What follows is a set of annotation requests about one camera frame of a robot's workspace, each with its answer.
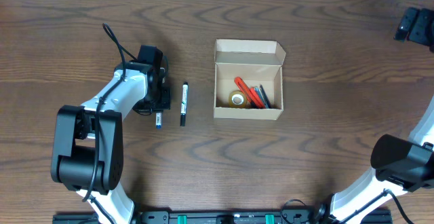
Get blue whiteboard marker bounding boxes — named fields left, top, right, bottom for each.
left=155, top=112, right=162, bottom=129

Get yellow tape roll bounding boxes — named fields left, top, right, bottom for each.
left=228, top=90, right=248, bottom=109

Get orange utility knife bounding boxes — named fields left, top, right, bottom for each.
left=234, top=77, right=260, bottom=109

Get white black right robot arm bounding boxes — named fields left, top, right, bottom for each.
left=315, top=104, right=433, bottom=223

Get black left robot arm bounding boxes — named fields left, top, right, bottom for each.
left=50, top=60, right=170, bottom=223

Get black whiteboard marker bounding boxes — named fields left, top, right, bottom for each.
left=180, top=82, right=189, bottom=126

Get open cardboard box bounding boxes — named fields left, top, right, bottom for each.
left=214, top=39, right=286, bottom=120

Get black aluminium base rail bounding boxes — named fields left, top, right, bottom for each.
left=52, top=208, right=393, bottom=224

